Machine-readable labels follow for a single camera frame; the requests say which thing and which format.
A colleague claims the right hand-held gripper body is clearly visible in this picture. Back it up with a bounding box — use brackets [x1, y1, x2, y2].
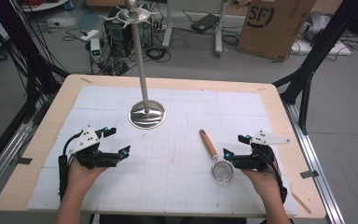
[231, 130, 291, 172]

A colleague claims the white grid mat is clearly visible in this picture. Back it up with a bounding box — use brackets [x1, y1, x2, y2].
[26, 85, 298, 218]

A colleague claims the flat black device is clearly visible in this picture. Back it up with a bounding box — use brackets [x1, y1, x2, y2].
[190, 12, 220, 35]

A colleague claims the aluminium rail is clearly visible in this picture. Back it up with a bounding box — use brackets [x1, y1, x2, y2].
[283, 102, 347, 224]
[0, 120, 35, 203]

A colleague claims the black metal frame stand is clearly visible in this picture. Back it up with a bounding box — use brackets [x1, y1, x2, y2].
[272, 0, 358, 136]
[0, 0, 71, 125]

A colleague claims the steel stand with hooks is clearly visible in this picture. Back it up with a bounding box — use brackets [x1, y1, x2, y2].
[104, 0, 168, 131]

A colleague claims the white power strip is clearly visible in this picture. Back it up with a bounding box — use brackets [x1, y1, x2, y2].
[79, 29, 101, 43]

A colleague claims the wooden handled mesh strainer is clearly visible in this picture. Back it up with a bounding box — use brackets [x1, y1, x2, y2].
[199, 129, 235, 184]

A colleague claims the brown cardboard box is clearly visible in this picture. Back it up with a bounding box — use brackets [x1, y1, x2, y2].
[236, 0, 317, 62]

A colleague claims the person's right hand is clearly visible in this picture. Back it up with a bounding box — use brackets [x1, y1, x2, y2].
[241, 161, 282, 203]

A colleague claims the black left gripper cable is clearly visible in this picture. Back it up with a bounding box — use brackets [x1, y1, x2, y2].
[58, 130, 85, 202]

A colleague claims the person's left hand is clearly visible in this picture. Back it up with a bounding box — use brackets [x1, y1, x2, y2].
[66, 158, 108, 201]

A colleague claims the black computer tower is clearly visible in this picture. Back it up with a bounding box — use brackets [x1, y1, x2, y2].
[103, 5, 154, 59]

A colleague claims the white device with green display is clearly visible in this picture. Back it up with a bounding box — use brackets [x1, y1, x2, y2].
[89, 37, 103, 63]

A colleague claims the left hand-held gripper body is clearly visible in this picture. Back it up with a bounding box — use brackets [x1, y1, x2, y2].
[62, 125, 120, 171]

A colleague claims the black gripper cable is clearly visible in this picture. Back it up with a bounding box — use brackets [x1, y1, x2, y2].
[259, 146, 289, 205]
[58, 130, 85, 202]

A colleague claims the thin wooden stick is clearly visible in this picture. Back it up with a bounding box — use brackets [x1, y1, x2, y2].
[291, 191, 312, 216]

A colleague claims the flat white board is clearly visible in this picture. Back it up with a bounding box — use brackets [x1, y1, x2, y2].
[290, 38, 352, 57]

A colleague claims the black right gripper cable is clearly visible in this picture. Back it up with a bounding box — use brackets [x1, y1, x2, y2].
[259, 146, 289, 205]

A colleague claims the white stand leg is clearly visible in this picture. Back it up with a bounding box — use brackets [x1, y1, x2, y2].
[161, 0, 174, 49]
[213, 0, 229, 58]

